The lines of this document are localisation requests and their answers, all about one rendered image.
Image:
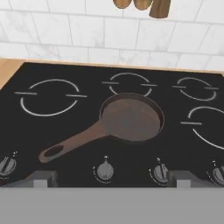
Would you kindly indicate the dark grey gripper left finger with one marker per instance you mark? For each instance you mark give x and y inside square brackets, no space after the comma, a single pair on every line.
[43,178]

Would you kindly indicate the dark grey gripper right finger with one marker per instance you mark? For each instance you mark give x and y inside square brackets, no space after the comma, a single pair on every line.
[180,178]

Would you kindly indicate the grey hob knob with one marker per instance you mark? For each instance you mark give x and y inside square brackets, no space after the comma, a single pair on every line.
[6,165]
[218,174]
[105,170]
[160,172]

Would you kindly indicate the black glass hob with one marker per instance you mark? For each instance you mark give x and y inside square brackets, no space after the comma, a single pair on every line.
[87,128]

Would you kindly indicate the brown cast iron pan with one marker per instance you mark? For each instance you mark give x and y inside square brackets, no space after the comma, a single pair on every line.
[128,118]

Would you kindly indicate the hanging wooden utensil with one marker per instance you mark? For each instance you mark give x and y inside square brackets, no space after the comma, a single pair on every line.
[122,3]
[159,8]
[142,3]

